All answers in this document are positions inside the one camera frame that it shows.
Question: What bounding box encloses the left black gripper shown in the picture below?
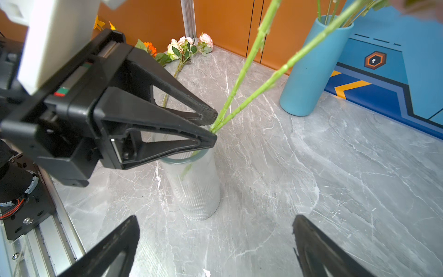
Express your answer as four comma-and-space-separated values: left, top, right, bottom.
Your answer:
1, 30, 217, 187

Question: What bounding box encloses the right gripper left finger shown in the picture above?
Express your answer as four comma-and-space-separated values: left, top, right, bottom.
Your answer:
60, 215, 140, 277

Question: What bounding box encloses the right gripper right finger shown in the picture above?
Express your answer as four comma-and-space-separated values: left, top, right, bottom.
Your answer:
293, 215, 373, 277

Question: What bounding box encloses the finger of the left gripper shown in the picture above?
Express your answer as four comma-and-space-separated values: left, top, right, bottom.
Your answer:
126, 55, 218, 126

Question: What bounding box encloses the small pink rose spray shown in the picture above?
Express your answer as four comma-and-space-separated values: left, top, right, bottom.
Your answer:
161, 32, 215, 108

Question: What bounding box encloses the clear glass vase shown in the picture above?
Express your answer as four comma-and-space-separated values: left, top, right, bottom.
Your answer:
160, 148, 221, 221

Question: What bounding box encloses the teal ceramic vase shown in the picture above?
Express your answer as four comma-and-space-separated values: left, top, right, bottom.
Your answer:
280, 24, 354, 117

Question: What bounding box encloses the white ranunculus flower stem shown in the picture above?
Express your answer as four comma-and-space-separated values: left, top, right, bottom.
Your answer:
316, 0, 340, 25

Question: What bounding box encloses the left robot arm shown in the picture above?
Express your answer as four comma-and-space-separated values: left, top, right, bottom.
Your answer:
1, 30, 218, 208

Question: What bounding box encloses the orange gerbera flower stem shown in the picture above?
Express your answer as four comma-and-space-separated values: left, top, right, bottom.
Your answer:
135, 39, 172, 67

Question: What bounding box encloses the yellow poppy flower stem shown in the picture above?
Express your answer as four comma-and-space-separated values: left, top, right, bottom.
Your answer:
93, 15, 117, 31

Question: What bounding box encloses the aluminium front rail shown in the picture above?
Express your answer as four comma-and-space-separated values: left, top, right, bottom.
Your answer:
1, 169, 86, 277

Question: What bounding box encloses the left aluminium corner post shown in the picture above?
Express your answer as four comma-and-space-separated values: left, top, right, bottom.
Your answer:
181, 0, 197, 39

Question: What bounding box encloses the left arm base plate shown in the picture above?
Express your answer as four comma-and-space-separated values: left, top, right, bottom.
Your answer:
1, 162, 55, 241

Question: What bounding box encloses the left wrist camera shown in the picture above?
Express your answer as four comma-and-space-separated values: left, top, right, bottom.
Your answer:
0, 0, 125, 96

